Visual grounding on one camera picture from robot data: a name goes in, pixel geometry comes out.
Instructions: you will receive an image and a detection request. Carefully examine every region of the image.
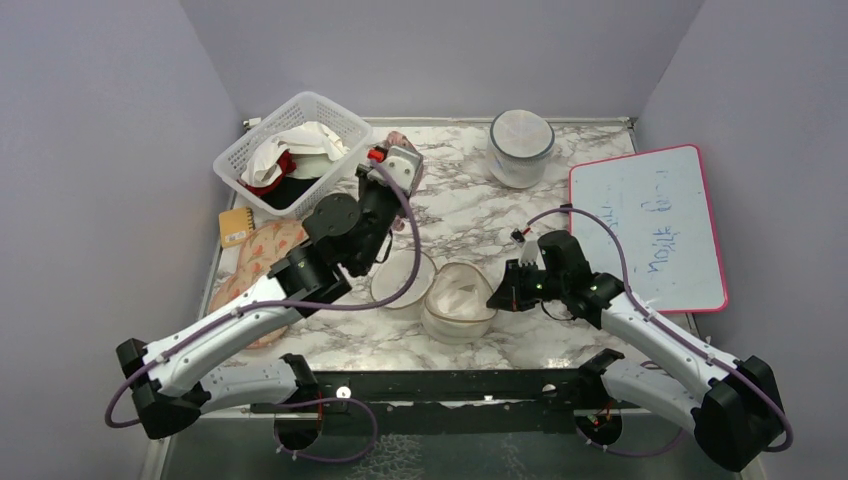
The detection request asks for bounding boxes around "blue-rimmed mesh laundry bag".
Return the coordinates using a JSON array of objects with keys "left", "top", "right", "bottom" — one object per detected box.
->
[{"left": 485, "top": 109, "right": 556, "bottom": 189}]

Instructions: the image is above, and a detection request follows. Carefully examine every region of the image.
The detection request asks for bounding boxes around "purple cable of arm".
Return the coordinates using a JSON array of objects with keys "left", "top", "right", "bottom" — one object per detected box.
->
[
  {"left": 104, "top": 162, "right": 423, "bottom": 429},
  {"left": 526, "top": 207, "right": 794, "bottom": 454}
]

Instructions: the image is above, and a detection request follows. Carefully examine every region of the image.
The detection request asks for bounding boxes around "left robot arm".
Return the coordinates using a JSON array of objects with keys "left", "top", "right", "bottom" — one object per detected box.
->
[{"left": 104, "top": 161, "right": 421, "bottom": 440}]

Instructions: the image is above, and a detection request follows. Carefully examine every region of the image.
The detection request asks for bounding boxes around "white plastic laundry basket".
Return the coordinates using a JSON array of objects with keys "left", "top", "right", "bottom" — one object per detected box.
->
[{"left": 213, "top": 91, "right": 372, "bottom": 219}]

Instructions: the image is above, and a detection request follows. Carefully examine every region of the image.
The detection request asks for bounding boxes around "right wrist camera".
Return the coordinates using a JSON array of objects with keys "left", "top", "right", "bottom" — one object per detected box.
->
[{"left": 510, "top": 226, "right": 540, "bottom": 266}]

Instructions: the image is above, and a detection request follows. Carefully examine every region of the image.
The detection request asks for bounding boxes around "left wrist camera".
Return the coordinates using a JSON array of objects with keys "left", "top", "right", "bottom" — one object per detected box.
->
[{"left": 365, "top": 145, "right": 424, "bottom": 197}]

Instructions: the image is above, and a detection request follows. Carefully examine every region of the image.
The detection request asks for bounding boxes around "black garment in basket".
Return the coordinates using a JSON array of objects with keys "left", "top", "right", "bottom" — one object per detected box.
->
[{"left": 261, "top": 177, "right": 318, "bottom": 210}]

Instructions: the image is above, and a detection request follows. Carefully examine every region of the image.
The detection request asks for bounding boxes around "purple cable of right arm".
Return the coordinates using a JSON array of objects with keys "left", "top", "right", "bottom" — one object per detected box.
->
[{"left": 526, "top": 207, "right": 794, "bottom": 454}]

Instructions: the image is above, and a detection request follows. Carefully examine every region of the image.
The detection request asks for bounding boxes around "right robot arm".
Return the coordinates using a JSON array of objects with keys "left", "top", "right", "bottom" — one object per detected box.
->
[{"left": 486, "top": 230, "right": 789, "bottom": 472}]

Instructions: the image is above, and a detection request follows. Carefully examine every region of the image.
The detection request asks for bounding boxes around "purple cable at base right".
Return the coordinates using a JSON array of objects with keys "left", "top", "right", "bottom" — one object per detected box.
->
[{"left": 574, "top": 413, "right": 690, "bottom": 460}]

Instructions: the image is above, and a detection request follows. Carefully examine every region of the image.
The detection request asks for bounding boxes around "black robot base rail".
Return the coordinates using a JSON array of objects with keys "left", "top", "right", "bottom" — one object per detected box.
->
[{"left": 250, "top": 368, "right": 620, "bottom": 436}]

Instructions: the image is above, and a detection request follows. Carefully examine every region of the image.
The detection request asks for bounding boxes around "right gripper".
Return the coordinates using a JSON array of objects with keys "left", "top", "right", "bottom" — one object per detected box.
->
[{"left": 487, "top": 258, "right": 567, "bottom": 312}]

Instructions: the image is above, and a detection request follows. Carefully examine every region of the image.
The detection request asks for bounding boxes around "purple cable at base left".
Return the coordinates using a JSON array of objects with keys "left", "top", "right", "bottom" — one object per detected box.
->
[{"left": 272, "top": 396, "right": 380, "bottom": 466}]

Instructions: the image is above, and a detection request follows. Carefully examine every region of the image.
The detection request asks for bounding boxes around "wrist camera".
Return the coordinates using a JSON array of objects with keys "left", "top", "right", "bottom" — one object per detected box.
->
[
  {"left": 510, "top": 226, "right": 540, "bottom": 266},
  {"left": 365, "top": 145, "right": 424, "bottom": 197}
]

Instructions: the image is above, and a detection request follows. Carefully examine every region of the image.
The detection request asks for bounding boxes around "pink-framed whiteboard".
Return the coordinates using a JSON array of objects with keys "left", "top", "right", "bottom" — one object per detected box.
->
[{"left": 569, "top": 144, "right": 728, "bottom": 313}]

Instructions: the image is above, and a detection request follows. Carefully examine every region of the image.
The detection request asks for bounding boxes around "white cloth in basket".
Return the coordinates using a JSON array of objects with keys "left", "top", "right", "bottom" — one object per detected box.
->
[{"left": 240, "top": 121, "right": 350, "bottom": 185}]

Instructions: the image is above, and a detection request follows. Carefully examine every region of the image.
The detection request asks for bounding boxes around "pink bra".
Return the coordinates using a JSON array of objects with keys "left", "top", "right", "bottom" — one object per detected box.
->
[{"left": 384, "top": 131, "right": 418, "bottom": 232}]

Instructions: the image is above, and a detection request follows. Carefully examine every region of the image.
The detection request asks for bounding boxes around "floral oven mitt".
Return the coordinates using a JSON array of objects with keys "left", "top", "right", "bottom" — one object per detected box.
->
[{"left": 206, "top": 220, "right": 307, "bottom": 314}]

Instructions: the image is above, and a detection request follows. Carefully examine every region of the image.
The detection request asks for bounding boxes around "red garment in basket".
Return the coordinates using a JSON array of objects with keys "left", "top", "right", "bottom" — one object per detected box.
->
[{"left": 244, "top": 150, "right": 297, "bottom": 197}]

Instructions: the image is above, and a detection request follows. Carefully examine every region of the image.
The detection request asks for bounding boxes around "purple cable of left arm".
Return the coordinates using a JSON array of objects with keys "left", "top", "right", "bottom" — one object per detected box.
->
[{"left": 104, "top": 162, "right": 423, "bottom": 429}]

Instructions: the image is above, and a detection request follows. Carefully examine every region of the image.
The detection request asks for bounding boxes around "purple cable at base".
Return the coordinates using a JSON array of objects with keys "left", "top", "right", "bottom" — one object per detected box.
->
[
  {"left": 574, "top": 413, "right": 690, "bottom": 460},
  {"left": 272, "top": 396, "right": 380, "bottom": 466}
]

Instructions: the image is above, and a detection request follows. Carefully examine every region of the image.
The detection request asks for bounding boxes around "beige-rimmed mesh laundry bag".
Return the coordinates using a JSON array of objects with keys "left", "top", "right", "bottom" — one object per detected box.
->
[{"left": 382, "top": 254, "right": 497, "bottom": 345}]

